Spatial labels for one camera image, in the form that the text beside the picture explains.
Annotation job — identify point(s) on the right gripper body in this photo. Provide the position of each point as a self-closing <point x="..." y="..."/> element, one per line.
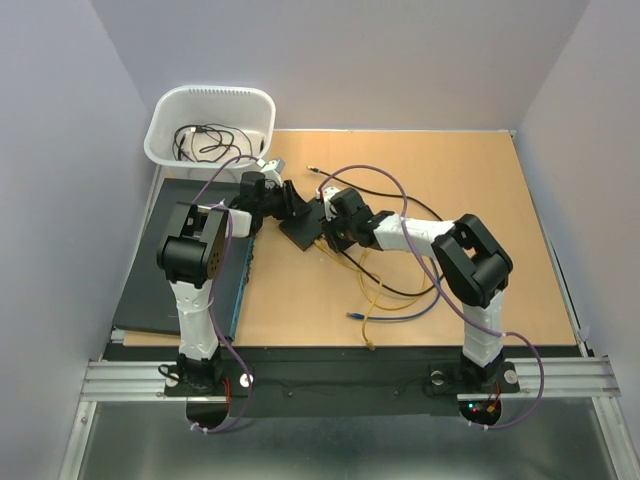
<point x="339" y="233"/>

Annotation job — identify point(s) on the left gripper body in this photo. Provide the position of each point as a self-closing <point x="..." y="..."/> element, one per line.
<point x="274" y="202"/>

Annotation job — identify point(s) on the small black network switch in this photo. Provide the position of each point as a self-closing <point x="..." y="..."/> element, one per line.
<point x="304" y="228"/>

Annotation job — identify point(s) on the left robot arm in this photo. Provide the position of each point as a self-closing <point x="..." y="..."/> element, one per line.
<point x="191" y="255"/>

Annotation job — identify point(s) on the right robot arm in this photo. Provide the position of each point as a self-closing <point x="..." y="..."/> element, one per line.
<point x="475" y="266"/>

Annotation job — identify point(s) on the white plastic bin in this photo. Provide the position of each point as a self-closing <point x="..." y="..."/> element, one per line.
<point x="197" y="129"/>

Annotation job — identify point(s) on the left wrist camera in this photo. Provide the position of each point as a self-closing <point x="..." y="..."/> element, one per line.
<point x="272" y="170"/>

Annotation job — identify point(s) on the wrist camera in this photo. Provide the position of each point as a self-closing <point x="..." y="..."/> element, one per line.
<point x="272" y="170"/>
<point x="324" y="196"/>

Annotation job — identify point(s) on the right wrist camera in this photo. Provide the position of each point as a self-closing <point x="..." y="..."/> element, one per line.
<point x="324" y="196"/>

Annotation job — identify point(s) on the large black rack switch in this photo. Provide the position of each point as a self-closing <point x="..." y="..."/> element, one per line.
<point x="147" y="303"/>

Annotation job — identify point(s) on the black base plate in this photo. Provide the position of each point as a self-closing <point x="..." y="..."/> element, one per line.
<point x="289" y="382"/>

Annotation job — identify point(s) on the aluminium rail frame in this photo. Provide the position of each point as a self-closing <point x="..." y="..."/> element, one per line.
<point x="563" y="423"/>

